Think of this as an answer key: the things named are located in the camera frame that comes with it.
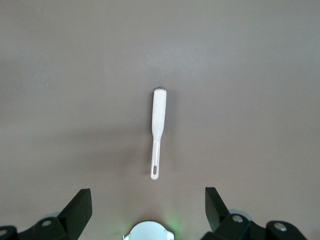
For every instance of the beige brush with black bristles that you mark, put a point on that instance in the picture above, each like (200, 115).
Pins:
(158, 112)

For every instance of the brown table mat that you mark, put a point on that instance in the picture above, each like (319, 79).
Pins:
(75, 75)

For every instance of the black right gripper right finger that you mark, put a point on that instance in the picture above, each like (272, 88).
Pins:
(225, 225)

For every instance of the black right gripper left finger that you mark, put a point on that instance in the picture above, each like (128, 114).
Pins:
(72, 220)

